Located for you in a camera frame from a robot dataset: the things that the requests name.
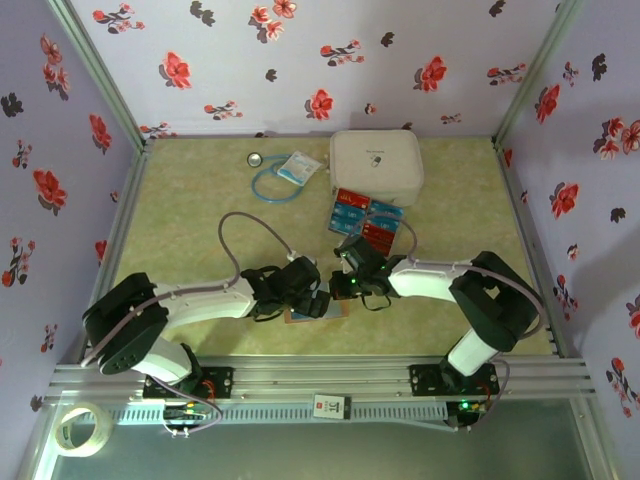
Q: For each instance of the blue credit card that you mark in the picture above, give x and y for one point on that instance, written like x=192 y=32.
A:
x=345 y=227
x=386 y=211
x=348 y=214

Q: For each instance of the group of red/blue packets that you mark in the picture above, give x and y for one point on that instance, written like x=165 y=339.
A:
x=365 y=220

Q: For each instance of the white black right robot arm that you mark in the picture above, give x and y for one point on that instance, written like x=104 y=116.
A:
x=430 y=280

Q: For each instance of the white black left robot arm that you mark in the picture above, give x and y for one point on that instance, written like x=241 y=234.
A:
x=200 y=305

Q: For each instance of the white red label tag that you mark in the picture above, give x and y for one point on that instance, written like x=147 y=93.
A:
x=331 y=406

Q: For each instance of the white blue sealed packet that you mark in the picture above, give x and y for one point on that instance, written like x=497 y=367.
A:
x=297 y=167

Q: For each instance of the white plastic storage box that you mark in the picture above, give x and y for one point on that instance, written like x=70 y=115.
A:
x=375 y=160

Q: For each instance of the blue stethoscope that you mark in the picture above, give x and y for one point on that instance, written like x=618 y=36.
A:
x=255 y=159

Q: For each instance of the clear tape roll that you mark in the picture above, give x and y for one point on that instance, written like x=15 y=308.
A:
x=106 y=429

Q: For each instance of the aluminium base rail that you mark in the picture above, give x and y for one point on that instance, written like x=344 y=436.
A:
x=320 y=377

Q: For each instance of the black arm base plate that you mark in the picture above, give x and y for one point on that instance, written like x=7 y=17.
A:
x=217 y=382
x=425 y=382

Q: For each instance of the aluminium side rail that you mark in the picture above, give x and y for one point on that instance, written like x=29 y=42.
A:
x=530 y=240
x=125 y=210

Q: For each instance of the aluminium frame post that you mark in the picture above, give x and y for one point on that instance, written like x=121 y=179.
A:
x=95 y=70
x=537 y=75

